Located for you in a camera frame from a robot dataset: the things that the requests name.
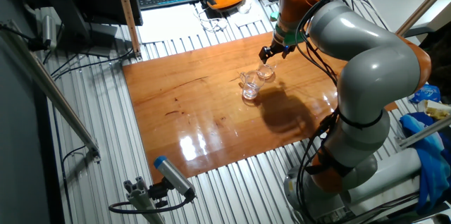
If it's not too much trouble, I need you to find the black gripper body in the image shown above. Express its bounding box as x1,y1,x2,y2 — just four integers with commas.
268,39,293,54

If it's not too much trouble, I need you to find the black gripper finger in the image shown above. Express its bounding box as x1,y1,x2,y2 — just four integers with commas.
281,44,297,59
259,46,275,65

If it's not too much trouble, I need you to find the small clear glass cup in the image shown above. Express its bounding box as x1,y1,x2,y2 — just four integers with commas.
256,62,276,80

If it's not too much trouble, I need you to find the clear glass mug with handle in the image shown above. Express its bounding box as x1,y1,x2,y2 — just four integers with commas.
239,70,266,100

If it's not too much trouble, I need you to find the small white paper sheet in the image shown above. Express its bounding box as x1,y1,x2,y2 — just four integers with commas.
232,1,269,28

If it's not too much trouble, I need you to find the white lump beside pendant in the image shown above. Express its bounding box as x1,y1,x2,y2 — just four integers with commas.
236,0,253,14

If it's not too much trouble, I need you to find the glossy wooden board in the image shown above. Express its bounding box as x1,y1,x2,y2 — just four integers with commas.
122,30,399,185

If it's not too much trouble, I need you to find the large white paper sheet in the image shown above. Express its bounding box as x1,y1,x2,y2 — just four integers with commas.
135,4,209,44

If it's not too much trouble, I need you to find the blue plastic packet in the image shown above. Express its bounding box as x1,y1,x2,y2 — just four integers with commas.
410,83,442,104

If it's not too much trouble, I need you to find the open snack bag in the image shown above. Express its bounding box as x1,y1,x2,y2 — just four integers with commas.
422,99,451,120

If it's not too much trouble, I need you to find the blue cloth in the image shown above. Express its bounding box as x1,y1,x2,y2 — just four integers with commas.
400,112,451,214

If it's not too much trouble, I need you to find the silver cylindrical webcam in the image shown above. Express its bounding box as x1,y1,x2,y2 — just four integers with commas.
41,14,58,51

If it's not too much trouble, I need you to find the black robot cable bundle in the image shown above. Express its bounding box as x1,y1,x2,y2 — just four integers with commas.
295,0,353,224

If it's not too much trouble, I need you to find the white charger with cable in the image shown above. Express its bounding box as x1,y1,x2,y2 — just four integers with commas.
193,7,230,33

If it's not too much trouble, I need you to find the tan frame beam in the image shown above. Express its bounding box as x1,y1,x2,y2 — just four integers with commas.
396,0,451,37

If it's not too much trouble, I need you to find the slanted frame post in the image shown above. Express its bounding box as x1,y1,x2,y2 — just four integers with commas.
113,0,142,61

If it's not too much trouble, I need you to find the silver camera with blue cap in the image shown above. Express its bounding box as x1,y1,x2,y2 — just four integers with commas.
153,156,197,200

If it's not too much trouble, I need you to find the short aluminium frame beam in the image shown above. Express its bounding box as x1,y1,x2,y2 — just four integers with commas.
396,116,451,149

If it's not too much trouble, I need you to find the aluminium camera mount profile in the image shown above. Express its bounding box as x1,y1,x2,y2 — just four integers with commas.
123,176,166,224

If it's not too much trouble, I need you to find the black camera cable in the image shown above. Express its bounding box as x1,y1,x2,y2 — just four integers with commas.
108,195,193,215

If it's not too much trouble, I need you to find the long aluminium frame beam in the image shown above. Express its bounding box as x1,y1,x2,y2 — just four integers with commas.
0,19,102,163

